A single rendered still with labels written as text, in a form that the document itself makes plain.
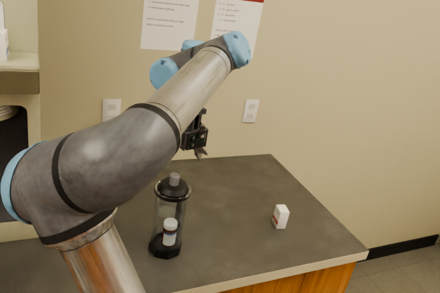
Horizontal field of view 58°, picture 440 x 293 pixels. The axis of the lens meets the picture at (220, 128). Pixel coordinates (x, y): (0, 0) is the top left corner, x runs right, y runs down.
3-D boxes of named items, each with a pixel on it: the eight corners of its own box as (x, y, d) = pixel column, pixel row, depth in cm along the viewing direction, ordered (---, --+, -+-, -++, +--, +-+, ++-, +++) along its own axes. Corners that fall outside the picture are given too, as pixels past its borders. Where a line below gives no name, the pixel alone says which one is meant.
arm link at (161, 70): (181, 48, 80) (205, 42, 89) (140, 65, 85) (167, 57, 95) (194, 85, 81) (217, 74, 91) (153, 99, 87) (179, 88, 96)
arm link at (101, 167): (104, 140, 42) (238, 14, 81) (40, 159, 47) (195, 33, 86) (156, 222, 46) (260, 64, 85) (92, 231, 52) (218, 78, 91)
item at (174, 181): (177, 182, 121) (179, 163, 118) (194, 198, 115) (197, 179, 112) (150, 189, 115) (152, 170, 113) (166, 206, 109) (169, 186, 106)
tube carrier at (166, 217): (171, 229, 130) (179, 174, 121) (189, 250, 122) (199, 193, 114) (141, 240, 123) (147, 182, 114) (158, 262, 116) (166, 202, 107)
